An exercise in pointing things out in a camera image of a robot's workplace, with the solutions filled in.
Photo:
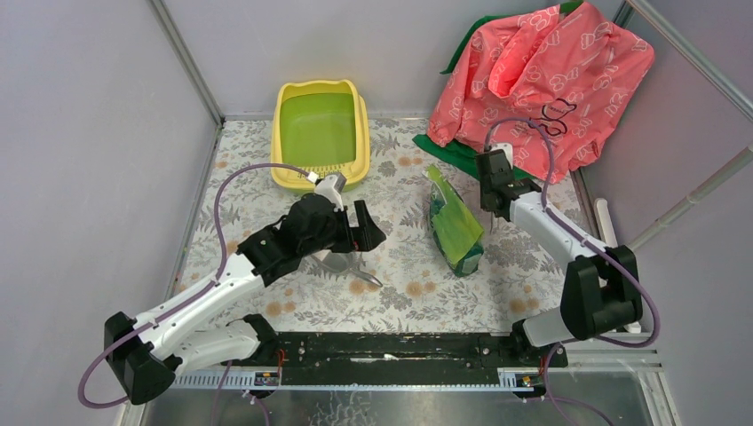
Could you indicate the green litter bag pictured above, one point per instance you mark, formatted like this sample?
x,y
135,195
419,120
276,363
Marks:
x,y
455,230

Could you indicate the green cloth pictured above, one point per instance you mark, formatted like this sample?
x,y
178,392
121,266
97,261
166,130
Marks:
x,y
465,153

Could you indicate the white metal pole stand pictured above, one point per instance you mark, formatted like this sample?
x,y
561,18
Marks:
x,y
696,248

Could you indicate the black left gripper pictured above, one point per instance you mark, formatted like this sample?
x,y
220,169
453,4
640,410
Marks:
x,y
353,229

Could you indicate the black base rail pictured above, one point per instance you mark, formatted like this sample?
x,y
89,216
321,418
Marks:
x,y
404,359

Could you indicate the yellow litter box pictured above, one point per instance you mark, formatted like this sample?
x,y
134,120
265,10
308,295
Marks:
x,y
322,126

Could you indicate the silver metal scoop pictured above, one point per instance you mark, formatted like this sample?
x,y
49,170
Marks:
x,y
343,264

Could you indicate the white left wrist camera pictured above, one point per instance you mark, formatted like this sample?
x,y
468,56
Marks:
x,y
330,186

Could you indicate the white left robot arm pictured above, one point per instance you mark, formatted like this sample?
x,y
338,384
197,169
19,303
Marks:
x,y
146,353

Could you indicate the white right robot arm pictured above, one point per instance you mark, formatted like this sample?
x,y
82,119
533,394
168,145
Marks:
x,y
601,290

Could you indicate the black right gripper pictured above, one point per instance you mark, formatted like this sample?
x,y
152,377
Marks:
x,y
497,192

